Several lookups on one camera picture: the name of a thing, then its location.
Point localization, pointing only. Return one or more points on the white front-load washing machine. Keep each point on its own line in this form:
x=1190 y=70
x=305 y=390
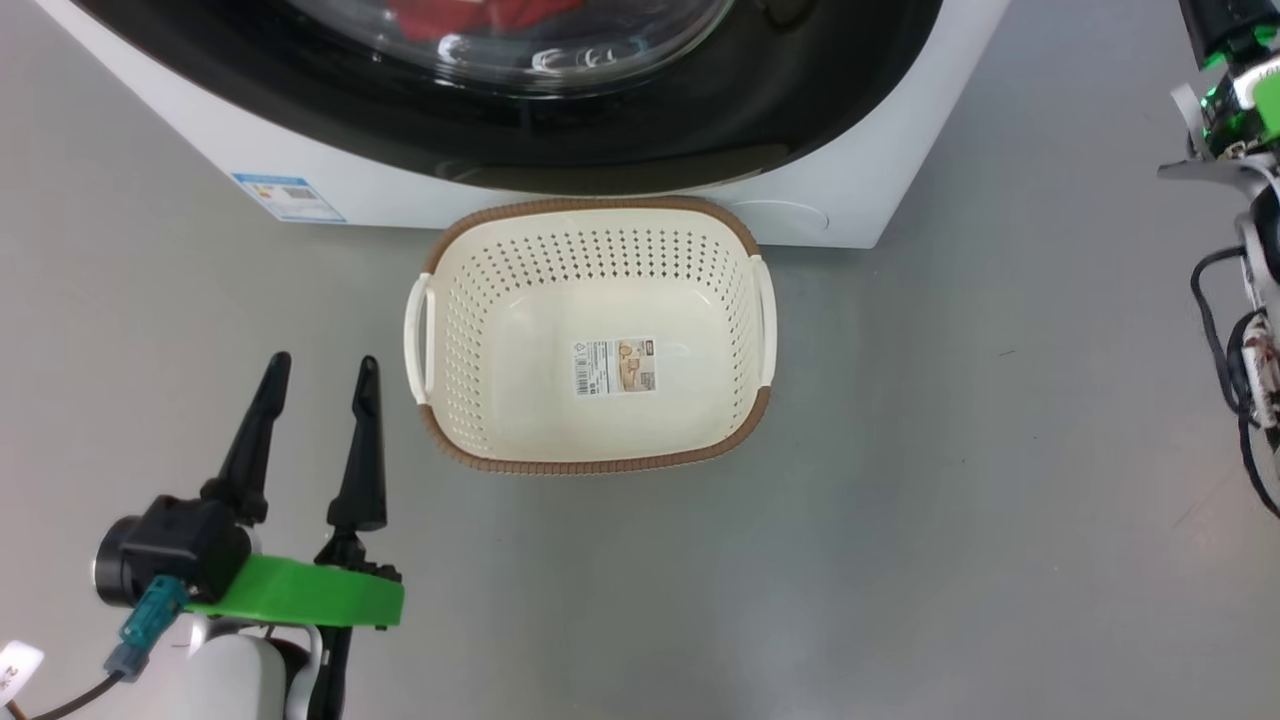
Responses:
x=860 y=150

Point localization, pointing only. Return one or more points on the basket product label sticker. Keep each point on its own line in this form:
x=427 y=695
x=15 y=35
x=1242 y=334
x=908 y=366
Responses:
x=614 y=366

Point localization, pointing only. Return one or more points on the black glass washing machine door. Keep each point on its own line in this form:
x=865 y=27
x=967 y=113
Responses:
x=780 y=90

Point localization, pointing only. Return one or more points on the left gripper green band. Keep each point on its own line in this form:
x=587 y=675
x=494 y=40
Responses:
x=300 y=592

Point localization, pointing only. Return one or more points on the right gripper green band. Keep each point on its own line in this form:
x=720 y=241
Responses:
x=1245 y=100

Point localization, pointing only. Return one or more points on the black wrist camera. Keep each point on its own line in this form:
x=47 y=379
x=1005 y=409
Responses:
x=1225 y=25
x=180 y=545

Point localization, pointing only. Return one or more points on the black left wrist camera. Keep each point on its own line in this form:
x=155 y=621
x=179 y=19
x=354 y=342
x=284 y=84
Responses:
x=180 y=545

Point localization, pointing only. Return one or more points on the cream laundry basket brown rim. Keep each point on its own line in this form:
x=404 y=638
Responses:
x=500 y=300

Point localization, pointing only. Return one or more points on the red garment with white stripes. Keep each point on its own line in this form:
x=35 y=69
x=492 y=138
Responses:
x=470 y=15

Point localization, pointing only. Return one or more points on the teal left camera connector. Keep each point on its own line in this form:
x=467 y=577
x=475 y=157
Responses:
x=148 y=625

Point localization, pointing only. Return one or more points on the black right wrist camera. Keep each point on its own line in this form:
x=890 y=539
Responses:
x=1225 y=25

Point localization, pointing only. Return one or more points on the blue energy label sticker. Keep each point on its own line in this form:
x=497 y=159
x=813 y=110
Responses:
x=290 y=197

